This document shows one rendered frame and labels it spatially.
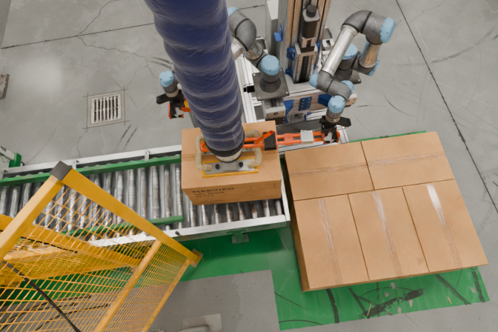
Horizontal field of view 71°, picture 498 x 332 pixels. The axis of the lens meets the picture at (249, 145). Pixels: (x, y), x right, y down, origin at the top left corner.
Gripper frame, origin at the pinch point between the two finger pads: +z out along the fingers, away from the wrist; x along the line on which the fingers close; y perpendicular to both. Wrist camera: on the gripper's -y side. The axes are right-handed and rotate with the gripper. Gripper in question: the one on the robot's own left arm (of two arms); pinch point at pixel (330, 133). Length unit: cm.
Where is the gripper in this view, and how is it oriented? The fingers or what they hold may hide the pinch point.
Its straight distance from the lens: 207.1
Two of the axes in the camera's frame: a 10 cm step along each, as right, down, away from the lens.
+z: 0.6, 4.3, 9.0
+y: -9.9, 1.0, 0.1
